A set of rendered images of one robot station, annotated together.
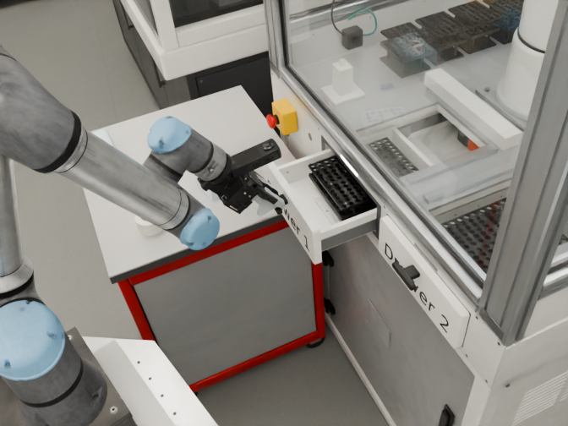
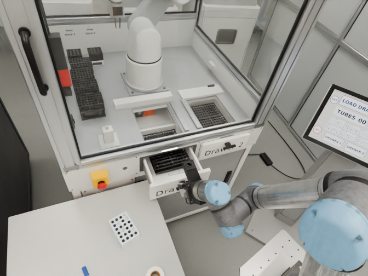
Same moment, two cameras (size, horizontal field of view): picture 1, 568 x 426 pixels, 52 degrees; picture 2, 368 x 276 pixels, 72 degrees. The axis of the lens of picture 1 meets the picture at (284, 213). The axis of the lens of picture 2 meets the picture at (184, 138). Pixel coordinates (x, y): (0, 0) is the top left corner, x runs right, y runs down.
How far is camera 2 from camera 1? 1.27 m
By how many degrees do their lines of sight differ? 65
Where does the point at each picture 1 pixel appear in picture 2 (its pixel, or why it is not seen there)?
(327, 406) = (174, 241)
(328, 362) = not seen: hidden behind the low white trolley
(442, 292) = (241, 136)
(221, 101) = (23, 231)
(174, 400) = (269, 254)
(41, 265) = not seen: outside the picture
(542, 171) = (288, 68)
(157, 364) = (253, 264)
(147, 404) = (274, 267)
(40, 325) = not seen: hidden behind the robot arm
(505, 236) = (268, 97)
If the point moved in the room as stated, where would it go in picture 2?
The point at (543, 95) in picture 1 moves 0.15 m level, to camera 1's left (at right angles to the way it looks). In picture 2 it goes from (292, 47) to (306, 68)
